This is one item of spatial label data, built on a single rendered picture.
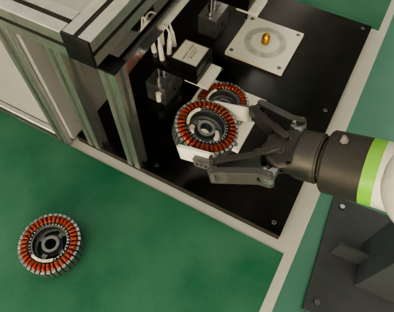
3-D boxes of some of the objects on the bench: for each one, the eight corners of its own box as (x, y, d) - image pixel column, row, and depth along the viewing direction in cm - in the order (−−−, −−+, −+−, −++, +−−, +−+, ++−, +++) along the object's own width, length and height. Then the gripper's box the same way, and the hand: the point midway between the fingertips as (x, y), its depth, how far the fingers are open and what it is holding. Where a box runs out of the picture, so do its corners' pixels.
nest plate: (303, 37, 97) (304, 33, 96) (281, 76, 90) (282, 72, 89) (249, 18, 100) (250, 14, 99) (224, 54, 94) (224, 51, 92)
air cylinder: (228, 21, 100) (229, 3, 95) (215, 39, 96) (216, 21, 91) (211, 15, 101) (211, -3, 96) (197, 32, 97) (198, 15, 93)
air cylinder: (183, 83, 89) (182, 67, 84) (167, 106, 86) (165, 90, 81) (164, 75, 90) (162, 59, 85) (148, 97, 87) (145, 81, 82)
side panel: (78, 135, 84) (19, 17, 56) (69, 145, 83) (5, 30, 55) (-16, 89, 91) (-110, -37, 63) (-25, 98, 89) (-125, -27, 62)
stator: (39, 215, 75) (31, 207, 71) (93, 225, 73) (88, 218, 70) (14, 271, 69) (5, 266, 66) (72, 283, 68) (66, 279, 65)
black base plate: (368, 33, 101) (372, 26, 99) (277, 239, 72) (279, 236, 70) (211, -21, 112) (211, -27, 110) (79, 141, 83) (76, 135, 81)
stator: (256, 104, 84) (258, 94, 81) (231, 140, 79) (232, 130, 76) (213, 83, 87) (214, 72, 84) (186, 117, 82) (186, 106, 79)
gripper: (294, 238, 51) (165, 190, 62) (348, 128, 63) (232, 104, 75) (292, 203, 46) (152, 158, 57) (351, 91, 58) (226, 72, 70)
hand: (206, 130), depth 65 cm, fingers closed on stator, 11 cm apart
